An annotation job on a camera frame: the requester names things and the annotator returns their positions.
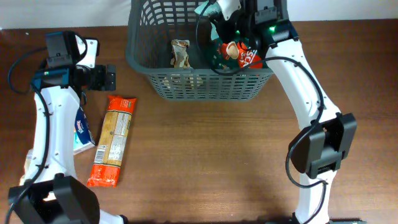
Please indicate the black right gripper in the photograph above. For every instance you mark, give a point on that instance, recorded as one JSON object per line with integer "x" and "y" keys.
{"x": 222, "y": 28}

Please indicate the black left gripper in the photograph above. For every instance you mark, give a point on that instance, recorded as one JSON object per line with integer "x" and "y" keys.
{"x": 110, "y": 77}

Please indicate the teal small sachet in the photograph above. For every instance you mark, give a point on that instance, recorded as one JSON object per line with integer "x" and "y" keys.
{"x": 209, "y": 9}

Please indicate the green Nescafe coffee bag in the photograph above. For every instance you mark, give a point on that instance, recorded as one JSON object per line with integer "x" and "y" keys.
{"x": 231, "y": 55}

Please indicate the Kleenex tissue multipack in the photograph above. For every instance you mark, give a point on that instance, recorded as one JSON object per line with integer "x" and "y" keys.
{"x": 83, "y": 139}

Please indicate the brown snack bag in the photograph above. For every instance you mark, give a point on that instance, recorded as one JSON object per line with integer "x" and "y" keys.
{"x": 179, "y": 53}

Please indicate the orange spaghetti packet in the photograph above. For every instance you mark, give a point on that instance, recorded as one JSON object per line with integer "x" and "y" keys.
{"x": 112, "y": 143}

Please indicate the beige packet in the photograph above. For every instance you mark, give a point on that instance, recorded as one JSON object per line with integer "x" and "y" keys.
{"x": 26, "y": 166}

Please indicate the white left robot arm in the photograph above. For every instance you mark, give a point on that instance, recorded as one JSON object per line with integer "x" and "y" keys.
{"x": 51, "y": 192}

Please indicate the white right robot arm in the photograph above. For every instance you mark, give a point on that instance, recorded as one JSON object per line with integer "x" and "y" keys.
{"x": 316, "y": 153}

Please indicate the grey plastic basket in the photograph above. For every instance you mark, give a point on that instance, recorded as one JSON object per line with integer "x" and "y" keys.
{"x": 153, "y": 25}

